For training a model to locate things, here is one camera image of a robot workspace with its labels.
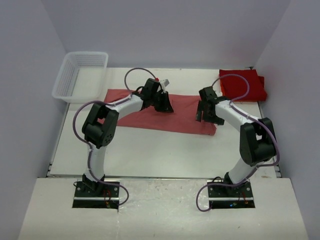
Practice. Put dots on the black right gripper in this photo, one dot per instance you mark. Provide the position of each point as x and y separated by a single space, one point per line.
216 120

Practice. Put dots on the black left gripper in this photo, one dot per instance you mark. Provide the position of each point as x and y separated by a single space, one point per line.
165 106

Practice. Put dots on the pink t shirt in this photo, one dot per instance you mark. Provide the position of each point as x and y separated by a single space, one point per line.
181 120

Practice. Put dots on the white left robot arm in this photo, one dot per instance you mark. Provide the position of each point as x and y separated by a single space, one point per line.
100 125

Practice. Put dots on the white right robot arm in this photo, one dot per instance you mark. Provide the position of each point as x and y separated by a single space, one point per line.
257 141

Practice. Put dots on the folded dark red t shirt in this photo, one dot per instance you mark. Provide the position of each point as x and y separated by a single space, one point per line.
246 72

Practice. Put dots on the white plastic basket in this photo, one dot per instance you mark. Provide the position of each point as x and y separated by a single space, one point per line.
81 77

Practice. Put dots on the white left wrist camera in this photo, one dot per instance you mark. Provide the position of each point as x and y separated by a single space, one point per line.
164 83

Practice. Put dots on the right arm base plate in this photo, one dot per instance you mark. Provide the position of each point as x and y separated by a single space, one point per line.
240 197

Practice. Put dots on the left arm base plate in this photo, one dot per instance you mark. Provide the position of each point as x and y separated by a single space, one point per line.
104 197

